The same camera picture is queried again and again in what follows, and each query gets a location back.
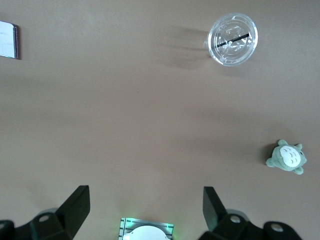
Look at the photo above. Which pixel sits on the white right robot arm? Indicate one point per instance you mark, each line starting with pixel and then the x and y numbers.
pixel 145 233

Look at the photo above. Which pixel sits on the grey green Totoro plush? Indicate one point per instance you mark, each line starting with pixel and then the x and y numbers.
pixel 287 156

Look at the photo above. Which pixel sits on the clear plastic lidded cup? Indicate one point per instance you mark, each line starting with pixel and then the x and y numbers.
pixel 235 25

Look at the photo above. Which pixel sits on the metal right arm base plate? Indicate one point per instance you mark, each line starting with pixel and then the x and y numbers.
pixel 125 222

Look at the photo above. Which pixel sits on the brown table cover cloth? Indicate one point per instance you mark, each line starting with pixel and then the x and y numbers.
pixel 125 112

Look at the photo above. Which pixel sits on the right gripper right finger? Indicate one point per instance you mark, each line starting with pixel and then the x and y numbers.
pixel 217 220

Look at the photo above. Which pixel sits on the black drinking straw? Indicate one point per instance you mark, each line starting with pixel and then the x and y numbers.
pixel 233 40

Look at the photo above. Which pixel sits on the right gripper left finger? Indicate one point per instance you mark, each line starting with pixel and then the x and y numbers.
pixel 72 215

